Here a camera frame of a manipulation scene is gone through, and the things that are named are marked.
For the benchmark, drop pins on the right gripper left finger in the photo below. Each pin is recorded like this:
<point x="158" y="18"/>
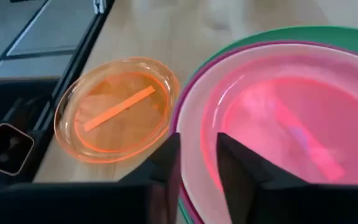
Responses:
<point x="154" y="193"/>

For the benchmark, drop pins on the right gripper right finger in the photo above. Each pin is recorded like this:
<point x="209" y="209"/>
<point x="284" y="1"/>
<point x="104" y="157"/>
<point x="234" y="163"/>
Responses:
<point x="259" y="193"/>

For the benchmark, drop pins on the dark purple plastic plate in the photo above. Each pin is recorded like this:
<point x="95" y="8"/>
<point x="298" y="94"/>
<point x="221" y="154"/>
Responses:
<point x="173" y="119"/>

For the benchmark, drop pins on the pink transparent plastic plate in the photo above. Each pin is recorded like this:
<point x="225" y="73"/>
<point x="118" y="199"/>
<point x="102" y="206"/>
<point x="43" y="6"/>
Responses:
<point x="291" y="109"/>

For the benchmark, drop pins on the orange transparent plastic plate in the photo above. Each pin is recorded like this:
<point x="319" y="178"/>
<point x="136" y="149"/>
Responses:
<point x="126" y="141"/>

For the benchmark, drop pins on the orange tape strip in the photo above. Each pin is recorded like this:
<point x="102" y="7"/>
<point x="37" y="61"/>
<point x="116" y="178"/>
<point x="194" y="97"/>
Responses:
<point x="120" y="108"/>

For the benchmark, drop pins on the teal green plastic plate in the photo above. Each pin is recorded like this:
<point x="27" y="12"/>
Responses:
<point x="322" y="35"/>

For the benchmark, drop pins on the black table-level camera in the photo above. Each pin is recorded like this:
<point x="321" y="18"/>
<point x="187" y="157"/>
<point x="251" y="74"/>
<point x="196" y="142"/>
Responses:
<point x="6" y="149"/>

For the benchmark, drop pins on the black aluminium frame rail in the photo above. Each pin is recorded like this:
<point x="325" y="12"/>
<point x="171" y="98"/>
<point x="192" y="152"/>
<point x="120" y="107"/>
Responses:
<point x="82" y="53"/>

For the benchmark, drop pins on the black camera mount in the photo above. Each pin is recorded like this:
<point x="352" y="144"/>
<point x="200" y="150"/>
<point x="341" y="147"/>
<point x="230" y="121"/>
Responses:
<point x="11" y="96"/>

